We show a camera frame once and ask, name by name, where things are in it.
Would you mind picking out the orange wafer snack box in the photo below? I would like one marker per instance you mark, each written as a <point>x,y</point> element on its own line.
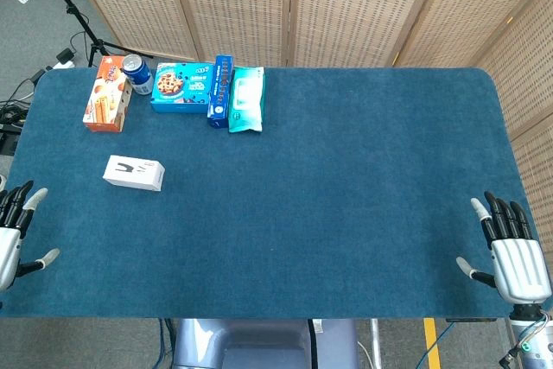
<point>108,94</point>

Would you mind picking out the white power strip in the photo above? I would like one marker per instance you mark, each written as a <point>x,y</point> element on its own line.
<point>62,65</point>

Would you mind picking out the blue chocolate chip cookie box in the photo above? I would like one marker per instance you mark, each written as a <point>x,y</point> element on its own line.
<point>181,87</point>

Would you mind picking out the blue soda can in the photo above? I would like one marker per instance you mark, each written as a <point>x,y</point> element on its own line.
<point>139,75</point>

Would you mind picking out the narrow dark blue box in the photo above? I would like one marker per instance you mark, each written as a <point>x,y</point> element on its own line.
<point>220,90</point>

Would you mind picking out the small white box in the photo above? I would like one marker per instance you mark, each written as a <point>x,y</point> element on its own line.
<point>135,172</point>

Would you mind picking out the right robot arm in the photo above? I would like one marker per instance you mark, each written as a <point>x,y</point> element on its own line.
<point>530,334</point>

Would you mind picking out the black tripod stand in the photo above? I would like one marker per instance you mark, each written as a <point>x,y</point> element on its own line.
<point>73,10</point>

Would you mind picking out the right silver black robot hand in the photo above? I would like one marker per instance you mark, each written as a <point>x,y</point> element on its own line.
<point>517,262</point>

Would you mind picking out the blue table mat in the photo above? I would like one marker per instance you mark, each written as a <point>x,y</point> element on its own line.
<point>302,213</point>

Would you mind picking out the yellow floor tape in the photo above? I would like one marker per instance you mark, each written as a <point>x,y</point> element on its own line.
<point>432,343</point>

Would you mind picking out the bamboo folding screen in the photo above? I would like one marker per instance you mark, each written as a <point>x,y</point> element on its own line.
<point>328,6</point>

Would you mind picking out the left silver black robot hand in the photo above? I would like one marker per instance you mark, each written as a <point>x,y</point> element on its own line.
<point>9,243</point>

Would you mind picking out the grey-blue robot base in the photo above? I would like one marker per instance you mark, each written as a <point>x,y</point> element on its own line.
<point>263,343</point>

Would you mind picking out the teal wet wipes pack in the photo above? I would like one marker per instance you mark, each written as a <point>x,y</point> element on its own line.
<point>246,99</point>

